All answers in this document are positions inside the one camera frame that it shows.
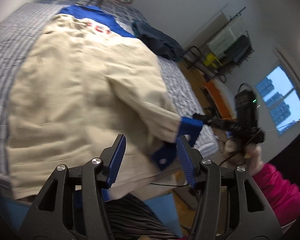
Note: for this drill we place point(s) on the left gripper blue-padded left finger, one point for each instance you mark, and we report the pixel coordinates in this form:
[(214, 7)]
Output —
[(70, 205)]

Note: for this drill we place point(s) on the right forearm magenta sleeve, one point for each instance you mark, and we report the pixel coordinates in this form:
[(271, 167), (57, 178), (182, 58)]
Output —
[(281, 194)]

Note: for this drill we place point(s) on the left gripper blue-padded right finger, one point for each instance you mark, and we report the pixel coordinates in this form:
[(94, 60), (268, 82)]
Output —
[(248, 213)]

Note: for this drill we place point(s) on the blue white striped quilt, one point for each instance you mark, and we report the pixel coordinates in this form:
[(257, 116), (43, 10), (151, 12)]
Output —
[(19, 31)]

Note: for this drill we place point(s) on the dark navy folded garment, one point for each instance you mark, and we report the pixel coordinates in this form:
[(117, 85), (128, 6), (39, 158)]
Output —
[(158, 42)]

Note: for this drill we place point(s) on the beige and blue work jacket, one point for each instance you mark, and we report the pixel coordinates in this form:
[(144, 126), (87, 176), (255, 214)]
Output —
[(84, 82)]

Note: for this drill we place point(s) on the orange stool with white cover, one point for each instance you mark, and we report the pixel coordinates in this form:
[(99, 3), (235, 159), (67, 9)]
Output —
[(222, 98)]

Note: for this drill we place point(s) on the black clothes rack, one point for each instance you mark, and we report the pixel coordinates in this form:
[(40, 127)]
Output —
[(196, 49)]

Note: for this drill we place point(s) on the window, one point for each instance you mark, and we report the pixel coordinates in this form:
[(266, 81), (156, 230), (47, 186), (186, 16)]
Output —
[(280, 95)]

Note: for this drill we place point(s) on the dark hanging clothes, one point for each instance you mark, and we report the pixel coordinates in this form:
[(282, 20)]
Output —
[(237, 52)]

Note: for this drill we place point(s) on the white striped hanging towel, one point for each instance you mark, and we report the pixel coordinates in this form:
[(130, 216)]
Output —
[(227, 36)]

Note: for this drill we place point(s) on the right hand beige knit glove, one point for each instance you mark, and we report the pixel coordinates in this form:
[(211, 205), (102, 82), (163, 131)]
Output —
[(249, 157)]

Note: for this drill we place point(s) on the yellow box on rack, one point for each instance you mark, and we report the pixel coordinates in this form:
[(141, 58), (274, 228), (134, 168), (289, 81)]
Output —
[(211, 60)]

